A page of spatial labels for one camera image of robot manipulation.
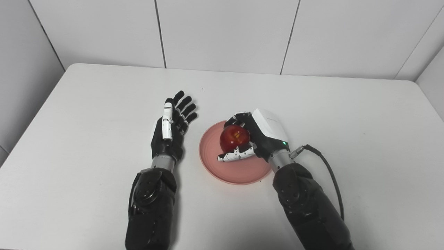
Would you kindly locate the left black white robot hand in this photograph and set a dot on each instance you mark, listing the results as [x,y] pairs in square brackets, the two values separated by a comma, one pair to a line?
[170,144]

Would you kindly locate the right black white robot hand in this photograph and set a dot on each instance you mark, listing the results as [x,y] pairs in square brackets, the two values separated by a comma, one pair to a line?
[269,133]

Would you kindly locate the red apple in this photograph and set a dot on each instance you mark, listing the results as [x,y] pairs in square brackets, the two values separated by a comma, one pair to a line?
[233,138]

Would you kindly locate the pink round plate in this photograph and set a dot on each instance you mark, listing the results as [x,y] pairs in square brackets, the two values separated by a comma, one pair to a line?
[242,170]

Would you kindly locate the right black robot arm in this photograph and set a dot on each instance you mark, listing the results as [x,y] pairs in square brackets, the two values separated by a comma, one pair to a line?
[308,208]

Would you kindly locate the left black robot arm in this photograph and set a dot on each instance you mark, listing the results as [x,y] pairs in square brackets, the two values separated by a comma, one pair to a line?
[151,208]

